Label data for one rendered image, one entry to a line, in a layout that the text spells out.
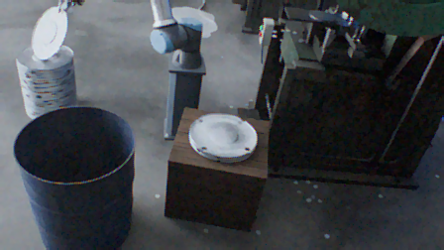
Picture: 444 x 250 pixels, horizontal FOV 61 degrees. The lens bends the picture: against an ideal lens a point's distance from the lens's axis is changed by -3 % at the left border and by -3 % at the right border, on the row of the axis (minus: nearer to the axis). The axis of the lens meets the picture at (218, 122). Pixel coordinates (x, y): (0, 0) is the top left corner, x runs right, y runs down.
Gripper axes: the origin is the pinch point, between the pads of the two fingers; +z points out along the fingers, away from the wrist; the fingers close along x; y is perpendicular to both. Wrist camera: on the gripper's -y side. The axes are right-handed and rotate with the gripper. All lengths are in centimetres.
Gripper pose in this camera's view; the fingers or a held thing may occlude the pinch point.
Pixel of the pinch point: (59, 12)
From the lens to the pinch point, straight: 221.0
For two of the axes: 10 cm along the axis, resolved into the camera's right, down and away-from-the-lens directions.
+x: 3.6, 2.7, 8.9
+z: -5.4, 8.4, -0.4
